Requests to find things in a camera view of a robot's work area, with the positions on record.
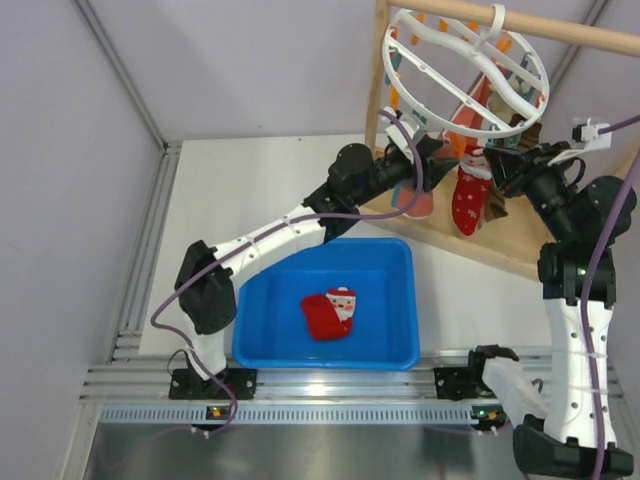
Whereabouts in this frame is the wooden hanger stand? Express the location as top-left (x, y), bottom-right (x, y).
top-left (365, 1), bottom-right (639, 279)

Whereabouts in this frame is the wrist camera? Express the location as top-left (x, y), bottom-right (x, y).
top-left (571, 117), bottom-right (612, 152)
top-left (385, 109), bottom-right (425, 152)

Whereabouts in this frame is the brown striped sock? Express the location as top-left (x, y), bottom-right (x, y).
top-left (481, 122), bottom-right (543, 227)

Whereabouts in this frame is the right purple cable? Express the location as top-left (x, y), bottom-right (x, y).
top-left (519, 113), bottom-right (640, 480)

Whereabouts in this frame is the blue plastic bin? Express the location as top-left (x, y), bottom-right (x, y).
top-left (232, 238), bottom-right (420, 371)

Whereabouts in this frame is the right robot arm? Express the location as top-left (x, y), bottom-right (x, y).
top-left (466, 142), bottom-right (637, 479)

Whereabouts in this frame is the salmon pink cloth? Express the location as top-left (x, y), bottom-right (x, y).
top-left (391, 75), bottom-right (490, 219)

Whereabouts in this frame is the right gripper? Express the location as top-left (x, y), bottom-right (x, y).
top-left (483, 139), bottom-right (575, 241)

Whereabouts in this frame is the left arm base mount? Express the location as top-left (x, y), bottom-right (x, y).
top-left (168, 358), bottom-right (257, 400)

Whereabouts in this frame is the white round clip hanger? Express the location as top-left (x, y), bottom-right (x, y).
top-left (381, 4), bottom-right (550, 144)

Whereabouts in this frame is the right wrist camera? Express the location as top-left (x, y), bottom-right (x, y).
top-left (571, 117), bottom-right (612, 152)

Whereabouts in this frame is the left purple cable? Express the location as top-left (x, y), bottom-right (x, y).
top-left (150, 107), bottom-right (432, 439)

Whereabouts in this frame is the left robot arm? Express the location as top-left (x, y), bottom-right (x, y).
top-left (174, 136), bottom-right (457, 397)

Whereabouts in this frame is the purple cable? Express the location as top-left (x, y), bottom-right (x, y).
top-left (150, 107), bottom-right (432, 439)
top-left (519, 113), bottom-right (640, 480)

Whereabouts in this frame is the red santa sock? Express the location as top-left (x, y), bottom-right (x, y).
top-left (300, 287), bottom-right (357, 341)
top-left (451, 146), bottom-right (492, 236)

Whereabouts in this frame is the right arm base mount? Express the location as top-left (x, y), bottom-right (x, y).
top-left (433, 367), bottom-right (495, 401)

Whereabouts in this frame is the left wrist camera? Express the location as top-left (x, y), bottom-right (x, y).
top-left (385, 109), bottom-right (425, 152)

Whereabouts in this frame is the beige hanging sock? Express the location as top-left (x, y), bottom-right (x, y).
top-left (487, 77), bottom-right (534, 123)

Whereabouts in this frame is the aluminium rail frame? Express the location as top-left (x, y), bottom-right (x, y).
top-left (59, 0), bottom-right (640, 480)

